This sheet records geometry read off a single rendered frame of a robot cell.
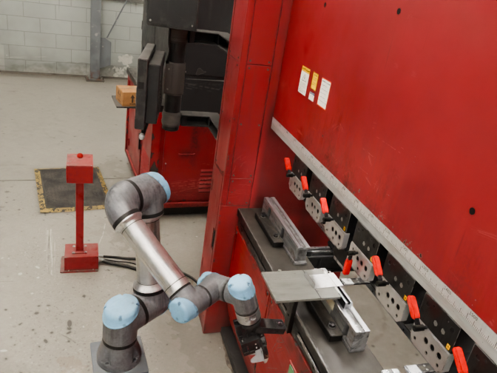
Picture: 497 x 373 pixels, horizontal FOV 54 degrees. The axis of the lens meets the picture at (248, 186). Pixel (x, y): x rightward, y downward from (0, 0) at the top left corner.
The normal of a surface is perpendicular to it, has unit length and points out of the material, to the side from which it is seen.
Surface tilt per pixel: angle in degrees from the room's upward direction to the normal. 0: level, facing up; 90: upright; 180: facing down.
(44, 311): 0
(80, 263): 90
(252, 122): 90
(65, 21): 90
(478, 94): 90
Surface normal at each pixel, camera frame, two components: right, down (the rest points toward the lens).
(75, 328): 0.15, -0.90
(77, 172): 0.28, 0.44
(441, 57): -0.95, -0.01
